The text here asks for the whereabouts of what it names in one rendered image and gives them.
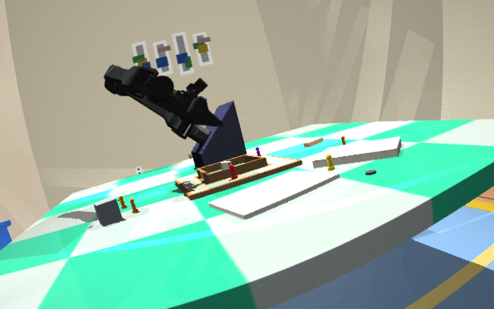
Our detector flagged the orange board border strip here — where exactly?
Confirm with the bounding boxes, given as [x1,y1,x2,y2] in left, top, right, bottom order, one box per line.
[174,159,303,201]

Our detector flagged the red pawn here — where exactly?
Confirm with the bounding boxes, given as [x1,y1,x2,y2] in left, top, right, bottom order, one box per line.
[229,164,238,179]

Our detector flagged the yellow pawn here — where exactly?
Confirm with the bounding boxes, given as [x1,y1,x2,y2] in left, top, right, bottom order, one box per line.
[326,154,335,170]

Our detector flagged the white flat bar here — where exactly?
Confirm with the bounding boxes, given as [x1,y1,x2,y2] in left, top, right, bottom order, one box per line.
[208,170,340,219]

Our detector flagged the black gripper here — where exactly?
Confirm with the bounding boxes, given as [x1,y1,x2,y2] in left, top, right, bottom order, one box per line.
[164,89,223,126]

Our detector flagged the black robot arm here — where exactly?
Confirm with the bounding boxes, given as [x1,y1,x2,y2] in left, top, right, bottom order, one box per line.
[103,64,212,147]

